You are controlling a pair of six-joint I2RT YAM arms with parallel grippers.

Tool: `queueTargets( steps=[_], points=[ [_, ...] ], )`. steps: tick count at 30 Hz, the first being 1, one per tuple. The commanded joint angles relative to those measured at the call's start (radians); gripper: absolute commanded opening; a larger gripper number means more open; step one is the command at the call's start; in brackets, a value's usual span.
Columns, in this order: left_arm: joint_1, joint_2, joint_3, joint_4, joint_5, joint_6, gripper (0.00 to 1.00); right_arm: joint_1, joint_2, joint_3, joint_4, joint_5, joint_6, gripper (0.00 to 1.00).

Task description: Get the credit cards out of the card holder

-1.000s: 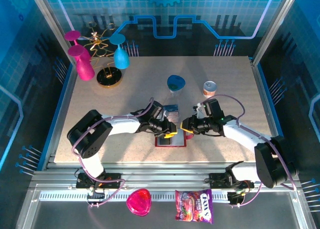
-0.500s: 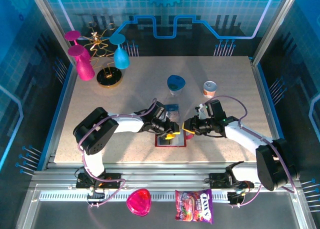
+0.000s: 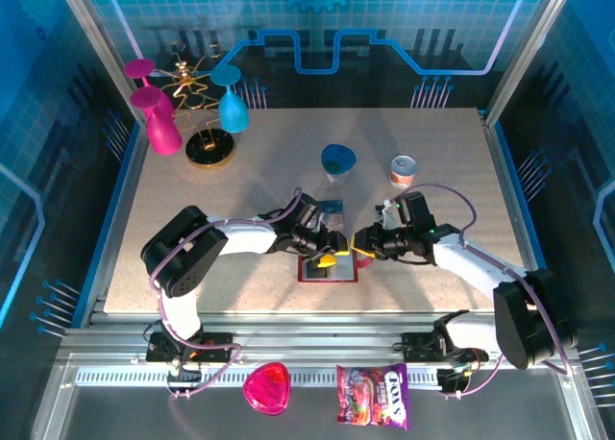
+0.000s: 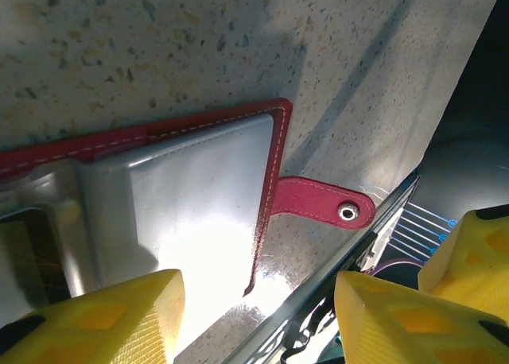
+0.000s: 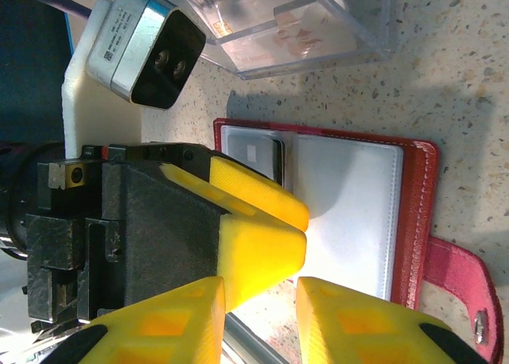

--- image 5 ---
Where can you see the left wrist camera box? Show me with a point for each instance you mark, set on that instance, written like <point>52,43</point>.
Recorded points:
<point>151,54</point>

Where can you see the aluminium frame beam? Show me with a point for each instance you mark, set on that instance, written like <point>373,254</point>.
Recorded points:
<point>258,340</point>

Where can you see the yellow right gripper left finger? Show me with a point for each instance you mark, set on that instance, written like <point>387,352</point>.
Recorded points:
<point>159,328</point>

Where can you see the red leather card holder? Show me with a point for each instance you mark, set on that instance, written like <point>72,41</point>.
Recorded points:
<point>417,221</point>

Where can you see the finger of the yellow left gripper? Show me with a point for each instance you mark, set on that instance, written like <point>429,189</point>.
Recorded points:
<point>254,197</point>
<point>262,256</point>

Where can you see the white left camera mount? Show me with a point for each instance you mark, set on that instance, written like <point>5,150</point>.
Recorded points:
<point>99,117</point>

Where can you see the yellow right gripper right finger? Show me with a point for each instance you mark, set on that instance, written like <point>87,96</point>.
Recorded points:
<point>358,328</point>

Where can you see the dark credit card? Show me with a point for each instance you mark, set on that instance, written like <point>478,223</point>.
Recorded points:
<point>279,161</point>

